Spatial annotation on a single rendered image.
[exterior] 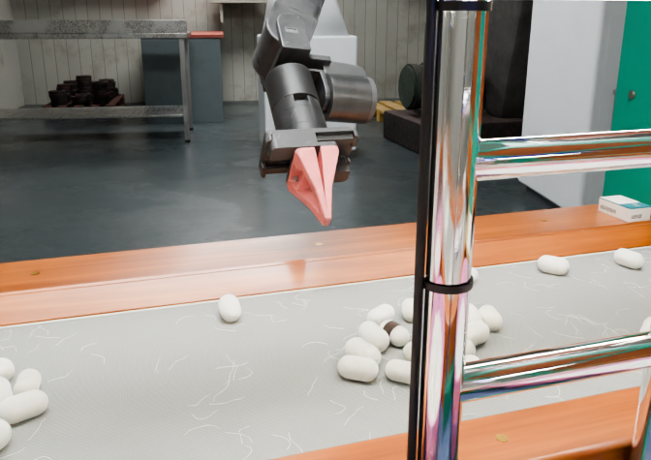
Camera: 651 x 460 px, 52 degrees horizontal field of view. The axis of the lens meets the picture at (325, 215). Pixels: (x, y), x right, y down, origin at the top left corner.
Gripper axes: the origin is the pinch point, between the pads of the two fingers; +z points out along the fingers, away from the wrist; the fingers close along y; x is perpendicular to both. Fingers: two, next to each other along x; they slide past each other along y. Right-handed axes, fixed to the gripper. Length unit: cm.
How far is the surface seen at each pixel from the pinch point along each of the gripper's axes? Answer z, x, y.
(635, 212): -0.9, 7.3, 44.3
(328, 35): -317, 253, 128
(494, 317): 14.8, -2.9, 12.5
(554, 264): 6.8, 4.1, 26.6
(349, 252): -0.1, 8.3, 4.5
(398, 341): 15.6, -2.7, 2.6
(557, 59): -181, 152, 198
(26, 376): 13.8, -2.2, -28.0
